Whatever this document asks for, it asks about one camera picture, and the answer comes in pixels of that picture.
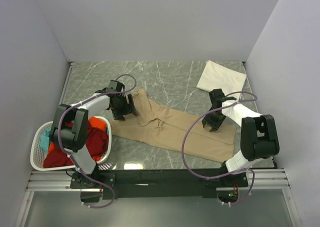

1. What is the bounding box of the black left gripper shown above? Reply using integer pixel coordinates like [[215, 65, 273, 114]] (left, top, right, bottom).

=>
[[111, 94, 137, 121]]

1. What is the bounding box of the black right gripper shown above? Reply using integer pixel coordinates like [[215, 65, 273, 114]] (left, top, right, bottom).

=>
[[201, 107, 227, 132]]

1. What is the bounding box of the beige t shirt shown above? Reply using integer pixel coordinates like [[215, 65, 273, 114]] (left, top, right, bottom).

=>
[[111, 88, 236, 163]]

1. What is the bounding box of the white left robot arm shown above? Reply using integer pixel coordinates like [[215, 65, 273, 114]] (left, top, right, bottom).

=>
[[49, 80, 137, 188]]

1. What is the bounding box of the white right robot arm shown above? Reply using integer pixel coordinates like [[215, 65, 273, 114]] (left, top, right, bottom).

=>
[[201, 88, 280, 187]]

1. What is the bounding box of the orange t shirt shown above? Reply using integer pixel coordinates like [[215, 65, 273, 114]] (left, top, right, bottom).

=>
[[47, 116, 109, 155]]

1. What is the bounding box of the red t shirt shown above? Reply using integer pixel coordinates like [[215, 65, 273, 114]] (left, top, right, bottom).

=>
[[43, 127, 109, 168]]

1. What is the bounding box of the folded white t shirt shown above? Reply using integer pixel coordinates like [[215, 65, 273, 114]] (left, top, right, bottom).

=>
[[196, 60, 247, 95]]

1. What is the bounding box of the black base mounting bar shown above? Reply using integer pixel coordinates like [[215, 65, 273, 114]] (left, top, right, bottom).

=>
[[70, 169, 249, 203]]

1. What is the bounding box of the teal t shirt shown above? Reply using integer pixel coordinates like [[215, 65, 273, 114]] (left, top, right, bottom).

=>
[[39, 129, 52, 152]]

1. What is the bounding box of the white perforated laundry basket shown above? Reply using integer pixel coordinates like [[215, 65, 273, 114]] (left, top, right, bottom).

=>
[[30, 116, 112, 171]]

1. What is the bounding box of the aluminium frame rail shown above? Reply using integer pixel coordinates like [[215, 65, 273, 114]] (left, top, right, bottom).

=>
[[26, 169, 291, 192]]

